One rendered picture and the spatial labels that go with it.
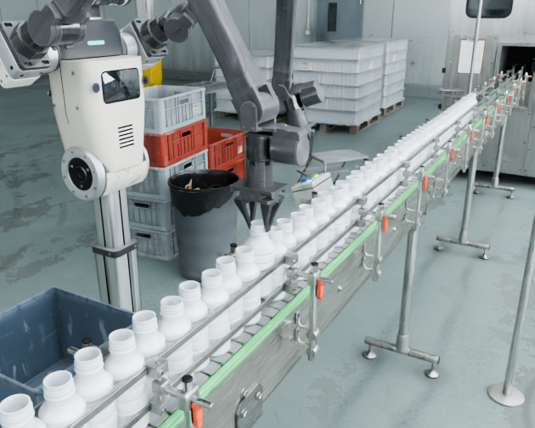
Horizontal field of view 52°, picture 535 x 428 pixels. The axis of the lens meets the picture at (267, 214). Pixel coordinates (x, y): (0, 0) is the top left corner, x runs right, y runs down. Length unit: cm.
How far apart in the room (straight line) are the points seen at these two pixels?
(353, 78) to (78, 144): 637
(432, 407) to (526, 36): 391
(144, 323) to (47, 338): 70
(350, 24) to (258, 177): 1091
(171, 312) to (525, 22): 507
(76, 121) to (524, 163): 486
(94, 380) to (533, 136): 527
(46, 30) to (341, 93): 668
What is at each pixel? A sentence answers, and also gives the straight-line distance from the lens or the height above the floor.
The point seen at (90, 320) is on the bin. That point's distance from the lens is 147.
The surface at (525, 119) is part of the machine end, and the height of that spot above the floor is 66.
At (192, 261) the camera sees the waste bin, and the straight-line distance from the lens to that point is 346.
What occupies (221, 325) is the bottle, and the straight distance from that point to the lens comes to 104.
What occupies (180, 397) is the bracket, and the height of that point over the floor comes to 109.
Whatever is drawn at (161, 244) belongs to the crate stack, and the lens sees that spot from 383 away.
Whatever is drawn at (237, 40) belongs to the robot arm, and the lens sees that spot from 108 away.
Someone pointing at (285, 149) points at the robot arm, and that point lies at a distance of 104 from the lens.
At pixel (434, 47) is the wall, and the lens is 1149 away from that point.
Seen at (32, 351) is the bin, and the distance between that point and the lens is 155.
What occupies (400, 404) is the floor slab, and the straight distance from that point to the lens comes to 261.
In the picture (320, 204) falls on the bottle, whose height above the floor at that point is 116.
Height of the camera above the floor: 162
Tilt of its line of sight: 20 degrees down
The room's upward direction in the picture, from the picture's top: straight up
